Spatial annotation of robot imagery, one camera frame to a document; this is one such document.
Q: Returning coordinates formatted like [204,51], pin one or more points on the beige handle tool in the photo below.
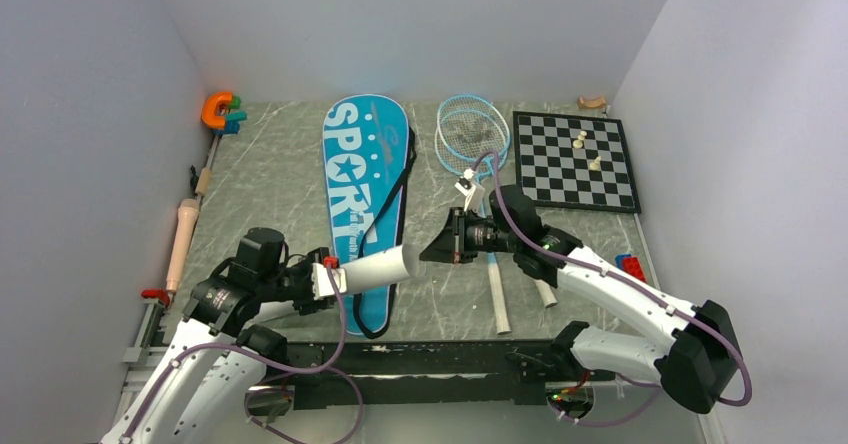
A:
[187,215]

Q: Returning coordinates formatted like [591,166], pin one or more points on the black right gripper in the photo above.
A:
[451,244]

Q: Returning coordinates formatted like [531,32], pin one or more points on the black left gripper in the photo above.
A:
[307,303]

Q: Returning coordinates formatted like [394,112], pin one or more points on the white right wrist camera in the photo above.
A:
[469,186]

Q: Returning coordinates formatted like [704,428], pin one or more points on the cream chess pawn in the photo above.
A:
[579,141]
[595,165]

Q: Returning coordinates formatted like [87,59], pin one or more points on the black white chessboard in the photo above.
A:
[552,173]

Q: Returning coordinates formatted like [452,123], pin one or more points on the wooden arch block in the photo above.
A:
[592,103]

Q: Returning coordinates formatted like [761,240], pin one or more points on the red clamp on rail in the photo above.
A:
[162,296]

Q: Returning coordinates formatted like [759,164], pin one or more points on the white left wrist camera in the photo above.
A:
[328,279]

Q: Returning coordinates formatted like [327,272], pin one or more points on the cream chess pawn lower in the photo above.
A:
[595,165]

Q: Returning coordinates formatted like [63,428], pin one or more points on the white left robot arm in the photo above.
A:
[220,348]

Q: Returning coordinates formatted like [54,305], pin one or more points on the blue racket bag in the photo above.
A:
[368,154]

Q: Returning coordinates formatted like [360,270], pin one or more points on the orange C-shaped toy block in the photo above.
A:
[216,108]

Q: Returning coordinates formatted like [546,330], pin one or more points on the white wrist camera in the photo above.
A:
[328,279]
[469,186]

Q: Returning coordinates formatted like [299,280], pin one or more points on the cream chess pawn upper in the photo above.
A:
[579,141]

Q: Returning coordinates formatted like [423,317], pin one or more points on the green blue toy blocks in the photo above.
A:
[233,116]

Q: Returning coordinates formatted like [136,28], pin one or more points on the white shuttlecock tube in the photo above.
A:
[397,264]

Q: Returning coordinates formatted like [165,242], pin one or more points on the colourful brick toy car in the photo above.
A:
[631,265]

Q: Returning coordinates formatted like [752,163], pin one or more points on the black base frame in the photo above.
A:
[519,371]

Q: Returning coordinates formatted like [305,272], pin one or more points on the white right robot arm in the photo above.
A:
[690,351]

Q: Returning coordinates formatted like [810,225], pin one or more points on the blue badminton racket right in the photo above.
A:
[467,126]

